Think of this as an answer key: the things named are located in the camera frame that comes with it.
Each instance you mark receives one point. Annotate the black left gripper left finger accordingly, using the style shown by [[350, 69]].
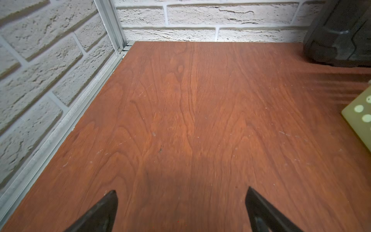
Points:
[[99, 218]]

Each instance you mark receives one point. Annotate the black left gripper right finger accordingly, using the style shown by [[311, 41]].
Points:
[[264, 217]]

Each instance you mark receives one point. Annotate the green perforated plastic bin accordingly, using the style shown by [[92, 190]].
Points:
[[358, 116]]

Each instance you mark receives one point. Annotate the black plastic tool case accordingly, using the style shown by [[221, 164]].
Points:
[[340, 35]]

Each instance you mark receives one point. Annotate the aluminium corner frame post left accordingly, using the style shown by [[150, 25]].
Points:
[[109, 16]]

